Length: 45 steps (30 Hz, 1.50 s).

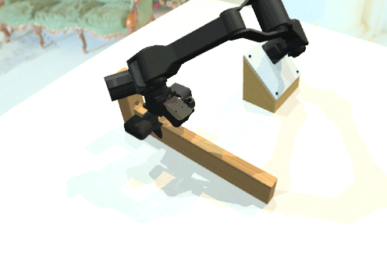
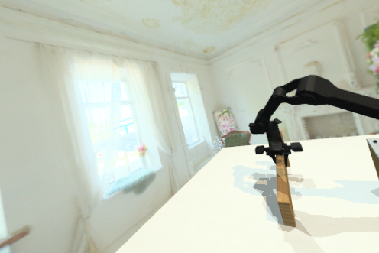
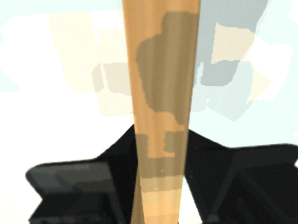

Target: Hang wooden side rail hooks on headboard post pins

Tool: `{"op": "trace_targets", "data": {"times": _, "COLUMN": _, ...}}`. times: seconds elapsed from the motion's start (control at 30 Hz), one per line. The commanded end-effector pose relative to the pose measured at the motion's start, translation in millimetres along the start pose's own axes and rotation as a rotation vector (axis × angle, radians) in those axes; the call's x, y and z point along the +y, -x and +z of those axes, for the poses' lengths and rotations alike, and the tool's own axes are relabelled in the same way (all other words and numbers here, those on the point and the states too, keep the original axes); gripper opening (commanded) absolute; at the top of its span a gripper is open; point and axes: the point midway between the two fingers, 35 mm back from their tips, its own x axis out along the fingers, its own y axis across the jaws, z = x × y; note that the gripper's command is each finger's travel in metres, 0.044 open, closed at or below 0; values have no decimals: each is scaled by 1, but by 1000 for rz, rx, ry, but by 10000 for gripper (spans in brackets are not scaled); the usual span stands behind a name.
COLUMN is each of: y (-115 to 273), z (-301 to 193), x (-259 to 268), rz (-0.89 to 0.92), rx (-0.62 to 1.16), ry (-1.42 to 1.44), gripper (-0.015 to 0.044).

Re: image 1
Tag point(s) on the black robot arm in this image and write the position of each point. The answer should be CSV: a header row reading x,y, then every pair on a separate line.
x,y
151,67

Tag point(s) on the wooden post with slot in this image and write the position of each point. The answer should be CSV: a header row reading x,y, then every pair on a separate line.
x,y
127,104

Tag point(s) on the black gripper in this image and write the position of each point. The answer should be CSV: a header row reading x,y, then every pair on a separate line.
x,y
142,127

